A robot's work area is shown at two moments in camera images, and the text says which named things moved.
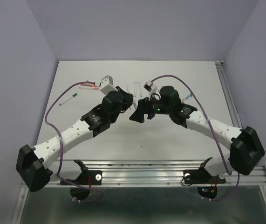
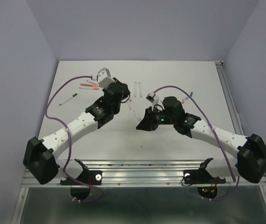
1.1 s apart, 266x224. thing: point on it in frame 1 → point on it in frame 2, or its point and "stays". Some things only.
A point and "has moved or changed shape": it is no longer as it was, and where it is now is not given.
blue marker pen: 135,88 stays
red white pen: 133,102 has moved or changed shape
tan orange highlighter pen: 92,85 stays
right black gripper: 143,107 → 147,123
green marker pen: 140,89 stays
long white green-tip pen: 72,96 stays
